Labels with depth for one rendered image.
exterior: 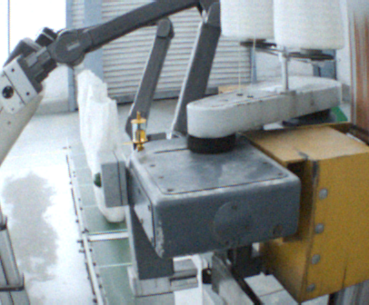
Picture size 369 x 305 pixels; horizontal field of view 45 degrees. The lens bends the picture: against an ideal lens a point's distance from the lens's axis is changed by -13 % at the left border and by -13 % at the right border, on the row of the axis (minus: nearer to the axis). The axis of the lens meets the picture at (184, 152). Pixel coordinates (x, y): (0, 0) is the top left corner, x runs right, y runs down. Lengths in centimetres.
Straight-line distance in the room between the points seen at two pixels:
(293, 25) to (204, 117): 24
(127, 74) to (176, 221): 784
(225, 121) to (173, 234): 26
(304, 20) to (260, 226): 36
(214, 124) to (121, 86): 766
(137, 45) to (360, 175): 771
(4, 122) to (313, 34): 92
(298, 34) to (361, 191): 32
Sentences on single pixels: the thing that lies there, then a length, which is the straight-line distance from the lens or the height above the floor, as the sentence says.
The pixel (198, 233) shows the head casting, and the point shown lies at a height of 127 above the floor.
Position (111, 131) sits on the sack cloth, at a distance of 281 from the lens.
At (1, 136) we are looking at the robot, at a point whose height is 128.
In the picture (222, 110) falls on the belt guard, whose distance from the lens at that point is 88.
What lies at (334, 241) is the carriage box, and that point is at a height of 116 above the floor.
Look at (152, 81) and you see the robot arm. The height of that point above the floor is 135.
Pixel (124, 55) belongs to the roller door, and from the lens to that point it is 848.
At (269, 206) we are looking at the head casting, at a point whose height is 130.
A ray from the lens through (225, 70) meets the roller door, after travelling 896.
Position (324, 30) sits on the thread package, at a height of 157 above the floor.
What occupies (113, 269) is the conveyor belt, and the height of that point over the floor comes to 38.
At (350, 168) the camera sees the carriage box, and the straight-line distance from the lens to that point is 91.
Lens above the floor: 160
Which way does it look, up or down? 17 degrees down
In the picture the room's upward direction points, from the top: 2 degrees counter-clockwise
